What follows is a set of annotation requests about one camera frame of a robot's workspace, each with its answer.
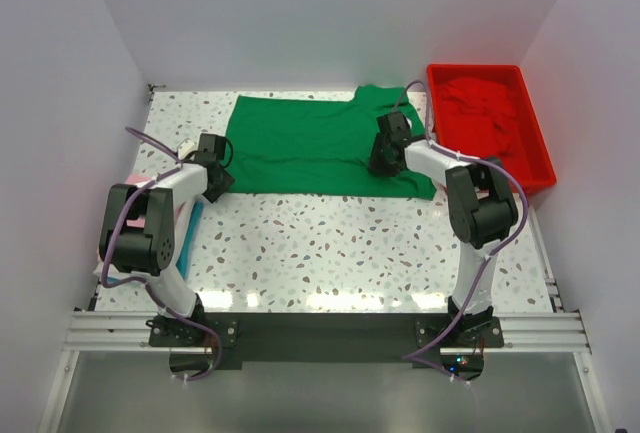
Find green t shirt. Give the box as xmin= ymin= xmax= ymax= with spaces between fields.
xmin=225 ymin=85 xmax=436 ymax=201

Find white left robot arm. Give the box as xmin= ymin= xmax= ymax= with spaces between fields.
xmin=99 ymin=128 xmax=234 ymax=349

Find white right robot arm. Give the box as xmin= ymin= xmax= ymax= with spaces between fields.
xmin=368 ymin=111 xmax=528 ymax=356

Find folded white t shirt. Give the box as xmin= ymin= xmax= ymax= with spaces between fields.
xmin=92 ymin=202 xmax=196 ymax=284

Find folded pink t shirt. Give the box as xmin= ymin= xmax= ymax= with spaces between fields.
xmin=98 ymin=174 xmax=150 ymax=262

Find red t shirt in bin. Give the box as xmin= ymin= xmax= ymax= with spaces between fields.
xmin=436 ymin=77 xmax=530 ymax=181

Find red plastic bin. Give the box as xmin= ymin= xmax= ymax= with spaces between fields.
xmin=426 ymin=64 xmax=557 ymax=196

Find folded teal t shirt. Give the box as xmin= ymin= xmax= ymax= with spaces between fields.
xmin=94 ymin=202 xmax=204 ymax=282

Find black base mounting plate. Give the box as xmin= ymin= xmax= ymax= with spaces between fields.
xmin=148 ymin=310 xmax=503 ymax=373

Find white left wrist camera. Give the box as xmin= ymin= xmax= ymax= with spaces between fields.
xmin=176 ymin=138 xmax=198 ymax=160

